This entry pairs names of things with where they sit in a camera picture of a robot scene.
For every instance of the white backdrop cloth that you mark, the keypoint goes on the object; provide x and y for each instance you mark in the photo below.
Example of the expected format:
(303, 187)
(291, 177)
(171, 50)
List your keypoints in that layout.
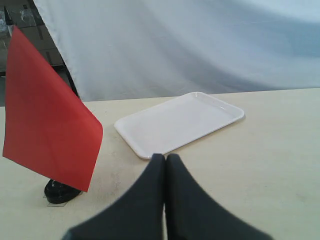
(128, 49)

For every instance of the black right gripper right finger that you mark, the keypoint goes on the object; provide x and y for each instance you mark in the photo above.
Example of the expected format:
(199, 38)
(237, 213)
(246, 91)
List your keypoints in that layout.
(191, 214)

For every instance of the red flag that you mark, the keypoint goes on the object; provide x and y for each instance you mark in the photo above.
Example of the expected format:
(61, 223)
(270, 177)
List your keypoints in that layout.
(48, 129)

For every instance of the black round flag base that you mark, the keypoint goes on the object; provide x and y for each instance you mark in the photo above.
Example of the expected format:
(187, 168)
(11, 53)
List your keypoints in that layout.
(59, 193)

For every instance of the white plastic tray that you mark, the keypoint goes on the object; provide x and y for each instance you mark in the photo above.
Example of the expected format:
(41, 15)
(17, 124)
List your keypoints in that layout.
(177, 122)

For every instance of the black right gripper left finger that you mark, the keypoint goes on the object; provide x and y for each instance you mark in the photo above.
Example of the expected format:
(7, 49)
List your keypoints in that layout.
(136, 215)

